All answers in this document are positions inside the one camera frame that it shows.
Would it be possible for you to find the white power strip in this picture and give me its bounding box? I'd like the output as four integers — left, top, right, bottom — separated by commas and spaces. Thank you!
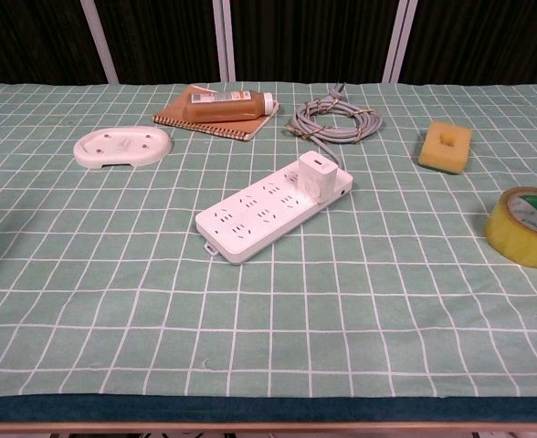
195, 150, 355, 266

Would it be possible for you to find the white cube charger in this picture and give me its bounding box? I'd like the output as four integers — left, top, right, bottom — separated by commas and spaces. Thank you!
297, 153, 339, 205

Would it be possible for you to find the brown liquid bottle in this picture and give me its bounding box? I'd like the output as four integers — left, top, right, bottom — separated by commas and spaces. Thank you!
184, 89, 275, 123

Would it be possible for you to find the brown spiral notebook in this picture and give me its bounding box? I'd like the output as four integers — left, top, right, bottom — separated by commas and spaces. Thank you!
152, 85, 280, 142

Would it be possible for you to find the white oval plastic base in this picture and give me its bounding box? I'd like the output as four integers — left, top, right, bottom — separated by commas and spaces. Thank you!
73, 126, 173, 170

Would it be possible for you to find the green checked tablecloth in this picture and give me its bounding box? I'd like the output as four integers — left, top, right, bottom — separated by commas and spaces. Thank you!
0, 81, 537, 423

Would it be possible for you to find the yellow sponge block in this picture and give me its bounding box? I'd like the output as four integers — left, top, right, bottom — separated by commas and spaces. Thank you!
417, 120, 473, 175

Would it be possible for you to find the black curtain panel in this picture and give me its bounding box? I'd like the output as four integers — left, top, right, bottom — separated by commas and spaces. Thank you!
93, 0, 222, 84
0, 0, 108, 86
398, 0, 537, 86
229, 0, 400, 84

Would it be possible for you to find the yellow tape roll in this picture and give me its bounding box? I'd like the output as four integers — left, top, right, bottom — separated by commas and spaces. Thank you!
484, 185, 537, 270

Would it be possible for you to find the grey cable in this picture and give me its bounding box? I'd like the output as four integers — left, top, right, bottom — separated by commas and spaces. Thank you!
285, 82, 384, 168

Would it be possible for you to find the white partition frame post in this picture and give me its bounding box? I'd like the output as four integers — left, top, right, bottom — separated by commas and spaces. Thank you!
212, 0, 237, 83
79, 0, 120, 84
382, 0, 418, 84

